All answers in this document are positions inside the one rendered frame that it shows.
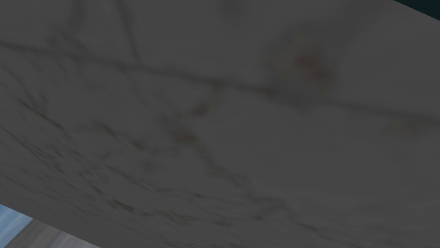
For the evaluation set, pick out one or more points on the grey marble slab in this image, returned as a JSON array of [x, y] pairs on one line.
[[220, 123]]

